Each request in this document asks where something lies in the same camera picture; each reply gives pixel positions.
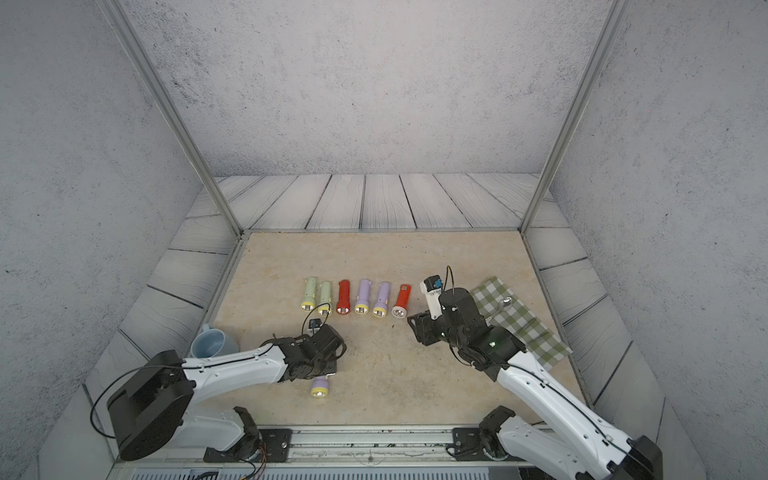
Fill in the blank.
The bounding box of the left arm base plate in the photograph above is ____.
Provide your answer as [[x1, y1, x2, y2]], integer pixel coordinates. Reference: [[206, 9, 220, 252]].
[[203, 428, 293, 463]]

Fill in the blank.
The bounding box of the left aluminium frame post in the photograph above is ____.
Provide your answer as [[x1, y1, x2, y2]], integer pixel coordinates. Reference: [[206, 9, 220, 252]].
[[97, 0, 245, 239]]

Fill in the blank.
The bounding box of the red flashlight white rim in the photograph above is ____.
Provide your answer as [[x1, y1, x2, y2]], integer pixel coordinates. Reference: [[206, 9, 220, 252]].
[[391, 284, 412, 318]]

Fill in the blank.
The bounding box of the light blue mug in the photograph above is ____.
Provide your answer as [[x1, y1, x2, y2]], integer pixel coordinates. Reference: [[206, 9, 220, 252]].
[[190, 324, 240, 359]]

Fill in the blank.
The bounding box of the red flashlight all red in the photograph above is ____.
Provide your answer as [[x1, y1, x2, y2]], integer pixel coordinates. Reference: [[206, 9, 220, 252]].
[[336, 279, 351, 315]]

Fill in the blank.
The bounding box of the green checkered cloth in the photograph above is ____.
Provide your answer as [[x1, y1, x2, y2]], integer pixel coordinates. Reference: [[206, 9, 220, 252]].
[[470, 277, 571, 371]]

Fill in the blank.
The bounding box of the aluminium mounting rail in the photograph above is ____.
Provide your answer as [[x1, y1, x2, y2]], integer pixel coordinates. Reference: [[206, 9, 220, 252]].
[[109, 426, 554, 479]]

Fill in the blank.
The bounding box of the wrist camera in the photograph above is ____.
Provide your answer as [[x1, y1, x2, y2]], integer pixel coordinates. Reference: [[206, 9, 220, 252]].
[[420, 275, 443, 320], [304, 317, 325, 336]]

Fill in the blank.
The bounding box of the aluminium frame post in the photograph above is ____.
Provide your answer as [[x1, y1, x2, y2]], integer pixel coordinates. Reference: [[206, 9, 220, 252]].
[[519, 0, 631, 236], [97, 0, 245, 239]]

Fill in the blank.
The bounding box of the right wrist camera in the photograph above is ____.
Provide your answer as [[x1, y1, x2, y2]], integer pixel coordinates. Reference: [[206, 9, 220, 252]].
[[420, 275, 443, 320]]

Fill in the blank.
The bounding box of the purple flashlight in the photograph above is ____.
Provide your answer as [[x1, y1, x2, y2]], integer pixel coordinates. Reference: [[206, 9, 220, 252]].
[[354, 279, 372, 315], [372, 282, 391, 318], [310, 375, 330, 398]]

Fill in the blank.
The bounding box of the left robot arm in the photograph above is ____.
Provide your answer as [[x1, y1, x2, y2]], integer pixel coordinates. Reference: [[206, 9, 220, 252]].
[[107, 324, 347, 463]]

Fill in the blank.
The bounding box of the green flashlight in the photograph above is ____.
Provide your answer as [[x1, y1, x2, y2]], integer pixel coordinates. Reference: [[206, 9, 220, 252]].
[[301, 277, 317, 312], [317, 281, 332, 315]]

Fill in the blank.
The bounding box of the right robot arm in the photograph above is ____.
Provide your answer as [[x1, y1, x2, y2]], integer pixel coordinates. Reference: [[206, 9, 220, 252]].
[[407, 288, 664, 479]]

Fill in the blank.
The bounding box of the right aluminium frame post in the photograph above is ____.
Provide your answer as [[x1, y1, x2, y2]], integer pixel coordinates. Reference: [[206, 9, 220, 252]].
[[519, 0, 631, 236]]

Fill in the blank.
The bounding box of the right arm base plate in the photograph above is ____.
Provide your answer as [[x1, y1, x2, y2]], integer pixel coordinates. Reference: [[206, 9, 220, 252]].
[[445, 427, 524, 462]]

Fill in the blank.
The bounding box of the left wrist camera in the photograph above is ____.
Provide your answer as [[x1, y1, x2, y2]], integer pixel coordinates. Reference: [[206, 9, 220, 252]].
[[304, 317, 325, 336]]

